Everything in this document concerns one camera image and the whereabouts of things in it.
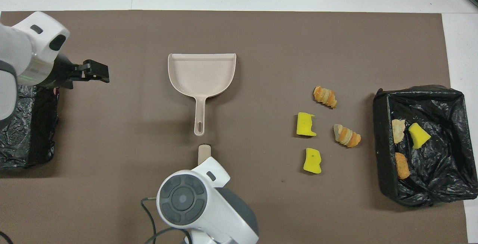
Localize striped croissant bread piece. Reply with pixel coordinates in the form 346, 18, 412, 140
333, 124, 362, 148
313, 86, 338, 109

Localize yellow notched sponge piece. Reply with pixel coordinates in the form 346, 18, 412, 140
297, 112, 317, 137

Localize black lined bin pink mark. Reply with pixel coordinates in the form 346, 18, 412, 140
0, 84, 60, 169

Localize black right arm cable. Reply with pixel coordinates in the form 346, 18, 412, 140
141, 197, 193, 244

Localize pale crusty bread piece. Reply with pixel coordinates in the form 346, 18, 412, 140
391, 119, 406, 144

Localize yellow sponge piece with hole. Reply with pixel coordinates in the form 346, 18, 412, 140
303, 148, 322, 174

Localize peanut-shaped brown bread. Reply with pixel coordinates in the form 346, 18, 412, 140
395, 152, 410, 180

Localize small yellow sponge wedge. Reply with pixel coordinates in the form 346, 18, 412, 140
408, 123, 431, 150

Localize beige brush black bristles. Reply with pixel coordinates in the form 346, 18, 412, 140
198, 144, 212, 166

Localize black bag lined bin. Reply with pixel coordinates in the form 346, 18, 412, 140
373, 84, 478, 207

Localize brown table mat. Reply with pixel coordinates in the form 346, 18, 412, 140
0, 10, 468, 244

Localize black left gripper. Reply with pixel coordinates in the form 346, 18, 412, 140
39, 56, 110, 88

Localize beige plastic dustpan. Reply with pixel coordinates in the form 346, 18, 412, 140
168, 53, 237, 137

